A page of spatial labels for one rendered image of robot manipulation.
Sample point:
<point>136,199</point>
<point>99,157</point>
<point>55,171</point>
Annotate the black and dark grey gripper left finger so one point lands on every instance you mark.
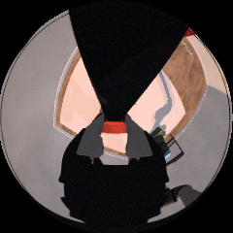
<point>87,145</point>

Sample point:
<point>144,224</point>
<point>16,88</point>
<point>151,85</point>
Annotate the beige hot plate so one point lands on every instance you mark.
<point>99,110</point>

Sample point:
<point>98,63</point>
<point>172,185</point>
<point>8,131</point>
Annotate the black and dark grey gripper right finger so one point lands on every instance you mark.
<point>141,145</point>

